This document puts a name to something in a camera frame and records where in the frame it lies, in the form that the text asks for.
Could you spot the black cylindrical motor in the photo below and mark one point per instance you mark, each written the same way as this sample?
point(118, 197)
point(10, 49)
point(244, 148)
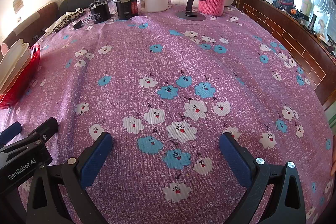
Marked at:
point(99, 15)

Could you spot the wall plaque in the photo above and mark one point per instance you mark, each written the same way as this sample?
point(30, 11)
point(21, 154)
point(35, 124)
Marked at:
point(17, 3)

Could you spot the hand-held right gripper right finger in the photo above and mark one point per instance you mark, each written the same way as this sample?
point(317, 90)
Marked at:
point(236, 158)

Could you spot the black orange tool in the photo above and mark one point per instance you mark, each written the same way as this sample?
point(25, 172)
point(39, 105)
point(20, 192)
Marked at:
point(287, 4)

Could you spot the large white bowl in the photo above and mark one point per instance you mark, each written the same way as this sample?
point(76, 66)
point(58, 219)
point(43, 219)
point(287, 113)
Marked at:
point(19, 71)

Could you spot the red scalloped plate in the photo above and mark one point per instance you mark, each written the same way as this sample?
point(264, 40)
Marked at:
point(23, 77)

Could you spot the black flashlight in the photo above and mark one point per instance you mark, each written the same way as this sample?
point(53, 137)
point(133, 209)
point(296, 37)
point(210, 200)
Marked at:
point(311, 22)

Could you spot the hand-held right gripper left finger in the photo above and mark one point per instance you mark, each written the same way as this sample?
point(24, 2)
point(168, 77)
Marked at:
point(95, 158)

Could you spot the dark jar with wooden cap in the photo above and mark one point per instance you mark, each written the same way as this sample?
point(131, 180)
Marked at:
point(126, 10)

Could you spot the cream bowl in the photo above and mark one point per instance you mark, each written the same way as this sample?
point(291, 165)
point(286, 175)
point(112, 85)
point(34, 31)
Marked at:
point(11, 56)

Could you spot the brown wooden sideboard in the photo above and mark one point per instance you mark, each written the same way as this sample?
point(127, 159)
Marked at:
point(288, 37)

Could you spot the leopard print pouch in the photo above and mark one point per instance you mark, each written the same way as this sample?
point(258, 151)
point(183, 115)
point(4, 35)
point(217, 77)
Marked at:
point(65, 19)

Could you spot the black power adapter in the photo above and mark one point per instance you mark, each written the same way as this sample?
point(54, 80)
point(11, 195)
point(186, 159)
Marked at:
point(78, 25)

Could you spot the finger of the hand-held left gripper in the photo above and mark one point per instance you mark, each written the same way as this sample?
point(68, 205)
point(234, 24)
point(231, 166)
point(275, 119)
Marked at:
point(10, 130)
point(47, 125)

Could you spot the maroon armchair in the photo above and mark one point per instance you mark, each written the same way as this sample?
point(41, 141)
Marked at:
point(44, 13)

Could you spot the purple floral tablecloth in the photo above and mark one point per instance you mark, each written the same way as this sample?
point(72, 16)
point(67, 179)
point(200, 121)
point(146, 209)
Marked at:
point(170, 69)

